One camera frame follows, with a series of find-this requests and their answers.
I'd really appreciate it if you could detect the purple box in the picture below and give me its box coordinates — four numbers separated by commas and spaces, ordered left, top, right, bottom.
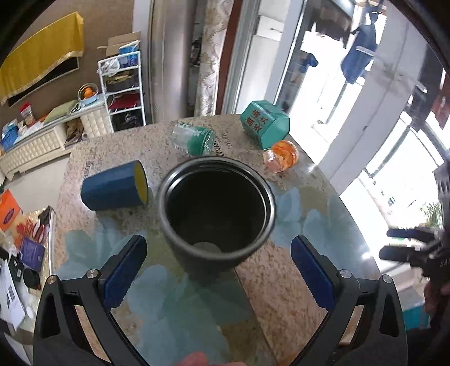
20, 237, 46, 272

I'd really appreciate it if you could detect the green plant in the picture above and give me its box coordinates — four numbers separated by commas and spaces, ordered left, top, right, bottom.
420, 202, 444, 229

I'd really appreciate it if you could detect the white wire rack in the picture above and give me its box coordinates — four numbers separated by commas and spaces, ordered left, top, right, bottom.
97, 50, 147, 132

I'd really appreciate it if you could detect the patterned curtain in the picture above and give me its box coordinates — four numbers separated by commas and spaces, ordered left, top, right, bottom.
194, 0, 235, 117

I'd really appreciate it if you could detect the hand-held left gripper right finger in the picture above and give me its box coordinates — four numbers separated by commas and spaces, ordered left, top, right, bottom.
291, 235, 408, 366

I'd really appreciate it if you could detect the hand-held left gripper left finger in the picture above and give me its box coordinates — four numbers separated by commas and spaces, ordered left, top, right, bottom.
33, 234, 148, 366

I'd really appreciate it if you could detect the clear jar green label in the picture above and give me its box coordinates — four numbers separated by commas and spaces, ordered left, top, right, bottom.
170, 121, 216, 156

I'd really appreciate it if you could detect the person's right hand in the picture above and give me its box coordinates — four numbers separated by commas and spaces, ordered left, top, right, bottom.
423, 280, 450, 317

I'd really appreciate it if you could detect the black cup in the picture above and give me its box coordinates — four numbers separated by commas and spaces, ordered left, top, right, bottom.
156, 157, 276, 282

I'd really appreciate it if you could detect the orange tissue box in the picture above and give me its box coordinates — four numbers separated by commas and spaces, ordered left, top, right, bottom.
0, 189, 24, 233

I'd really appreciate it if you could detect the white plastic bag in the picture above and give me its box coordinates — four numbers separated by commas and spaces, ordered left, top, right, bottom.
100, 56, 122, 77

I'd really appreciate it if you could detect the yellow cloth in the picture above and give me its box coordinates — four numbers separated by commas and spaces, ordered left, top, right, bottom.
0, 11, 85, 105

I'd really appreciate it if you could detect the white tufted cabinet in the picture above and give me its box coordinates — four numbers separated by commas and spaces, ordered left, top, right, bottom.
0, 96, 113, 181

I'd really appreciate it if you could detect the cardboard box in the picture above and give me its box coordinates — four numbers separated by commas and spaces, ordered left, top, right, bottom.
96, 31, 142, 59

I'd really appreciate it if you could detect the orange clear plastic jar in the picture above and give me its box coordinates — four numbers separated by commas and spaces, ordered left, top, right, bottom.
263, 140, 299, 172

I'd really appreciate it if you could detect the blue hanging garment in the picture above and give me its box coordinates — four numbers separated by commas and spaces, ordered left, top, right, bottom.
340, 7, 382, 84

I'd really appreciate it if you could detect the green cushion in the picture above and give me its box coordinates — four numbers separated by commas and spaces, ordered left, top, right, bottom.
43, 99, 81, 124

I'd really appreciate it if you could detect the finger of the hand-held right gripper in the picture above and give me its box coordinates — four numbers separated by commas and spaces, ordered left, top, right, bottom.
379, 245, 435, 269
387, 227, 438, 243

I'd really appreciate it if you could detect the red lid jar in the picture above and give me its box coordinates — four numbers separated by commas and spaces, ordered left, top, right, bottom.
19, 103, 36, 127

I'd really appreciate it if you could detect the blue box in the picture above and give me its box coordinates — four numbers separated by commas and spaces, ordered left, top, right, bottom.
0, 124, 20, 150

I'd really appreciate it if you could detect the teal hexagonal tin box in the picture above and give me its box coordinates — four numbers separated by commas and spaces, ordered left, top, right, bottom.
240, 101, 291, 151

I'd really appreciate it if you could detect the round black case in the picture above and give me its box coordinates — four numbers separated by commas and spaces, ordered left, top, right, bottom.
23, 268, 42, 290

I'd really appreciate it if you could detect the blue cup yellow inside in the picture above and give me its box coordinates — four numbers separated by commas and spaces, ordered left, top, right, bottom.
81, 160, 149, 212

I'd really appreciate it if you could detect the bowl of oranges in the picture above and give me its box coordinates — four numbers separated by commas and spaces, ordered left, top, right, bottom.
77, 83, 99, 104

